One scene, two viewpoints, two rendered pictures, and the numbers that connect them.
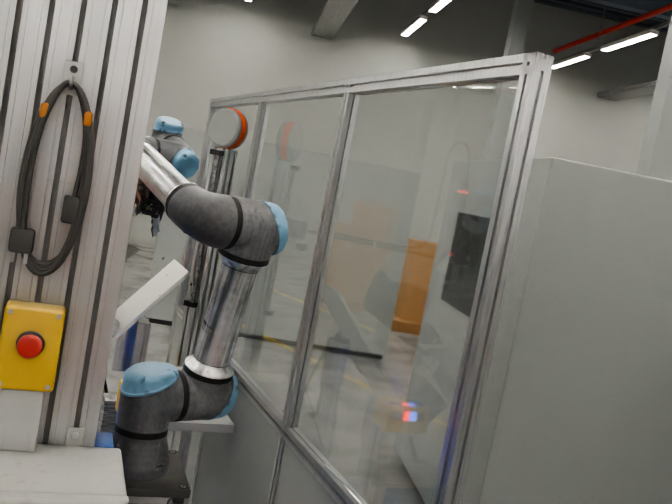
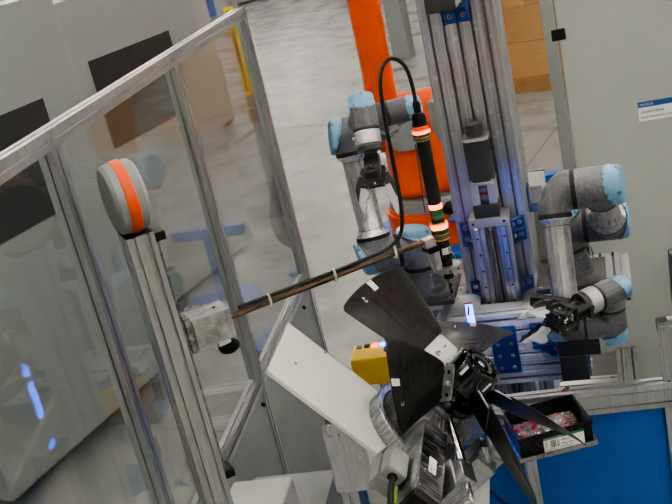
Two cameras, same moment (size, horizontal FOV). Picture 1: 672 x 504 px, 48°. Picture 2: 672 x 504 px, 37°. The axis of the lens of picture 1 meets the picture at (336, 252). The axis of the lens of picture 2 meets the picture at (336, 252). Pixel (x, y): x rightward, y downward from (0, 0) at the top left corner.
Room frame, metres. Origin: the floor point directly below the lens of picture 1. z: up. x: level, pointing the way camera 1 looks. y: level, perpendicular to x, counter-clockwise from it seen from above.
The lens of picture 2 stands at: (4.33, 2.06, 2.39)
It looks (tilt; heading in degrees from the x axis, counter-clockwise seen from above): 20 degrees down; 217
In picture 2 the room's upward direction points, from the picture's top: 13 degrees counter-clockwise
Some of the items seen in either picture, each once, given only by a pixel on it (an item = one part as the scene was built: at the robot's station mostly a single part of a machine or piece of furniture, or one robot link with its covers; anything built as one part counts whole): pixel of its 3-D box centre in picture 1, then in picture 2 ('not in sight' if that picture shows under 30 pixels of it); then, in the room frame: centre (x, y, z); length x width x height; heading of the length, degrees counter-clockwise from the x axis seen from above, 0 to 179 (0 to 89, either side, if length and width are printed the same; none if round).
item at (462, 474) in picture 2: not in sight; (464, 473); (2.65, 1.00, 1.08); 0.07 x 0.04 x 0.06; 34
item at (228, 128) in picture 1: (228, 128); (124, 196); (2.95, 0.50, 1.88); 0.17 x 0.15 x 0.16; 24
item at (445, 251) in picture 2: not in sight; (432, 192); (2.33, 0.87, 1.65); 0.04 x 0.04 x 0.46
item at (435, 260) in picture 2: not in sight; (440, 252); (2.34, 0.87, 1.50); 0.09 x 0.07 x 0.10; 149
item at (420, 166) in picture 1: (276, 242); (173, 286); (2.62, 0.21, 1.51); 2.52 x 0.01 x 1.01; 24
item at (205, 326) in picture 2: not in sight; (206, 325); (2.87, 0.55, 1.54); 0.10 x 0.07 x 0.08; 149
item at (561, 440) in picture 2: not in sight; (547, 426); (2.08, 0.95, 0.85); 0.22 x 0.17 x 0.07; 130
